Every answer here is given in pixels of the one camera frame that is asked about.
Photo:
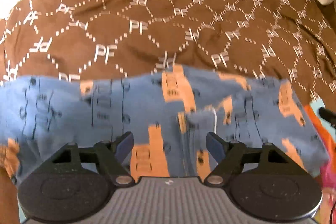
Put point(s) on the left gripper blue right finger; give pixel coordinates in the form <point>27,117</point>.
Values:
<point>229,157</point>

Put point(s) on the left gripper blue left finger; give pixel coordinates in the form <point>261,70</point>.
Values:
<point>110,156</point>

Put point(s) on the blue pyjama pants orange print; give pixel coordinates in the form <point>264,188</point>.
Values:
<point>180,83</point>

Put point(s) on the colourful patchwork bedsheet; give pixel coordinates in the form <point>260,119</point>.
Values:
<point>35,125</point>

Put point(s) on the brown PF patterned blanket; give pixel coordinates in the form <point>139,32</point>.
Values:
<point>112,39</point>

